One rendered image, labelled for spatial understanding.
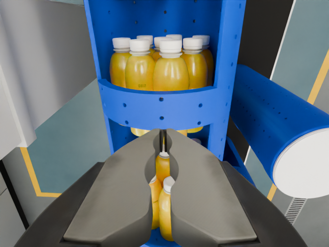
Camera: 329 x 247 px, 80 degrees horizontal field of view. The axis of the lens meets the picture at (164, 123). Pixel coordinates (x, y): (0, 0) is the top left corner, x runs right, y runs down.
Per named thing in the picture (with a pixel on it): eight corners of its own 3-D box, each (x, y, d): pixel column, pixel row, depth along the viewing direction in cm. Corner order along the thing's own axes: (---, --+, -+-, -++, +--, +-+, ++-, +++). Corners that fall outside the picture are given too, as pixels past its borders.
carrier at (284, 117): (212, 68, 135) (215, 106, 148) (272, 135, 58) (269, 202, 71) (254, 59, 132) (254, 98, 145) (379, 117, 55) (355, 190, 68)
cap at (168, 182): (180, 182, 51) (180, 177, 50) (176, 193, 48) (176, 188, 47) (166, 179, 53) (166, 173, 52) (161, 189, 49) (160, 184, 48)
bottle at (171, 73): (152, 146, 41) (147, 51, 32) (157, 130, 47) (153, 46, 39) (187, 148, 40) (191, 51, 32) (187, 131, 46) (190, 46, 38)
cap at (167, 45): (158, 51, 34) (158, 40, 33) (160, 48, 37) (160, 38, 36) (181, 51, 33) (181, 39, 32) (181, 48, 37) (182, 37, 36)
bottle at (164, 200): (186, 224, 61) (188, 179, 52) (179, 246, 55) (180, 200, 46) (164, 217, 63) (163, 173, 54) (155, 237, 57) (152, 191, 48)
